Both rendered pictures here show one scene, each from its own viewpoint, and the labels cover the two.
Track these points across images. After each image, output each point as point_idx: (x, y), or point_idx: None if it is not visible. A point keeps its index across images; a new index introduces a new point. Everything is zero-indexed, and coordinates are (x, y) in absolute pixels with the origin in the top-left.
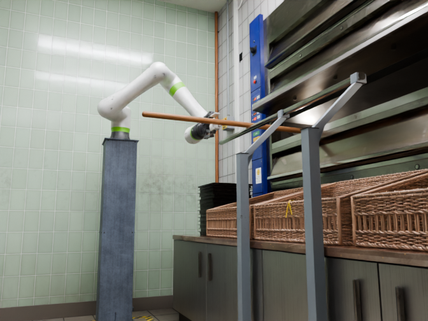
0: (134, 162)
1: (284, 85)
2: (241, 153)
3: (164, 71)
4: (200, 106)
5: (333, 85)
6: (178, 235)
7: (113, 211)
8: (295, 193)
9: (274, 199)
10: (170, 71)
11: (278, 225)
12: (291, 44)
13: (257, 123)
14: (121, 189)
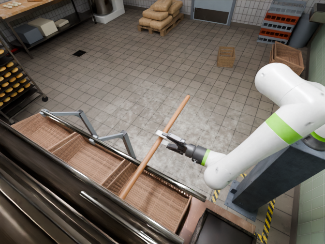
0: (278, 156)
1: (88, 194)
2: (122, 130)
3: (255, 82)
4: (230, 155)
5: (55, 116)
6: (238, 216)
7: (261, 162)
8: (108, 176)
9: (118, 165)
10: (276, 87)
11: (112, 153)
12: (6, 177)
13: (123, 152)
14: (268, 159)
